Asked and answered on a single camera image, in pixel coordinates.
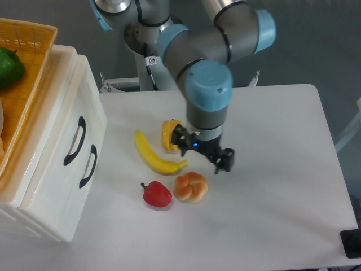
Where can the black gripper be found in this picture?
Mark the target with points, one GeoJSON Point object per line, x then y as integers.
{"type": "Point", "coordinates": [222, 158]}

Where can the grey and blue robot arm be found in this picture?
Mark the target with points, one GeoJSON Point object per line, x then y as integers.
{"type": "Point", "coordinates": [169, 56]}

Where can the white drawer cabinet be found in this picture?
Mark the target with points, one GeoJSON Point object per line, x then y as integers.
{"type": "Point", "coordinates": [32, 139]}

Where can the knotted bread roll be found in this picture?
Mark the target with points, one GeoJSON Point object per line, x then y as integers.
{"type": "Point", "coordinates": [190, 187]}

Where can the yellow bell pepper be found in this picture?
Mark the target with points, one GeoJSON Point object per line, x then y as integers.
{"type": "Point", "coordinates": [167, 131]}

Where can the yellow banana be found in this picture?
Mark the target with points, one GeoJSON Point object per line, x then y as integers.
{"type": "Point", "coordinates": [154, 161]}

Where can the red bell pepper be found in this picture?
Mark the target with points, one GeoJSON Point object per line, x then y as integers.
{"type": "Point", "coordinates": [156, 194]}

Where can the black device at table corner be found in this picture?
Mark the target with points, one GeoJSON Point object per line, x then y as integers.
{"type": "Point", "coordinates": [351, 243]}

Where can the orange woven basket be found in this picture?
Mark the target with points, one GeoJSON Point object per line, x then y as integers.
{"type": "Point", "coordinates": [33, 43]}

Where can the green bell pepper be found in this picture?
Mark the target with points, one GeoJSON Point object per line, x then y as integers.
{"type": "Point", "coordinates": [12, 68]}

